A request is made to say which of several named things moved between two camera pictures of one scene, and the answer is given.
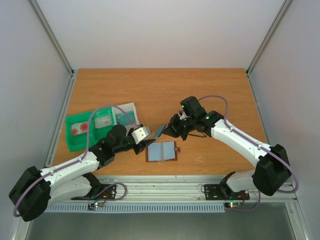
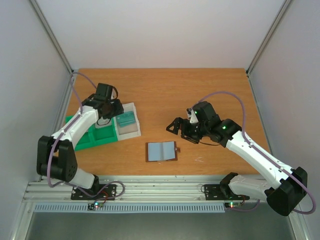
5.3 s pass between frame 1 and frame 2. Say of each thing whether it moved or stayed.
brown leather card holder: stayed
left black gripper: moved
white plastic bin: stayed
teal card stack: stayed
